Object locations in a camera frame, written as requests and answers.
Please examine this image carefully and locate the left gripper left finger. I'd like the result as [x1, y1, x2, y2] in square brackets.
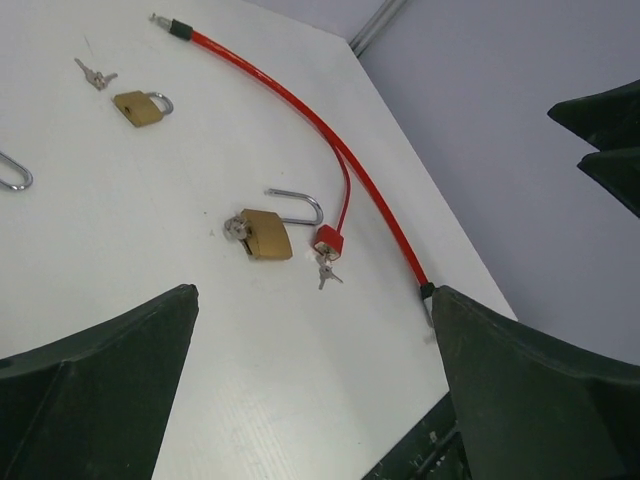
[1, 284, 199, 479]

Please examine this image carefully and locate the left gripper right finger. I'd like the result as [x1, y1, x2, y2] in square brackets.
[432, 286, 639, 479]

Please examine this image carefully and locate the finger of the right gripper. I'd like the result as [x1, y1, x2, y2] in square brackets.
[577, 147, 640, 217]
[547, 80, 639, 150]

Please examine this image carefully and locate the small brass padlock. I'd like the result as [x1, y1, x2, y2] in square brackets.
[113, 91, 174, 128]
[0, 152, 34, 192]

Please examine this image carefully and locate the large brass padlock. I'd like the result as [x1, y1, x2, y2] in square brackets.
[224, 188, 324, 261]

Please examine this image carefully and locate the small silver key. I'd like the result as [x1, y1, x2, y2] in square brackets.
[74, 58, 118, 91]

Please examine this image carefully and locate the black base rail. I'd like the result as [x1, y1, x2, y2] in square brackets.
[364, 393, 472, 480]

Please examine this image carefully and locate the right aluminium frame post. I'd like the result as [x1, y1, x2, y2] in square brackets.
[349, 0, 410, 57]

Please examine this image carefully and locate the red cable lock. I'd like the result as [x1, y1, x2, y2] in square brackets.
[150, 14, 435, 328]

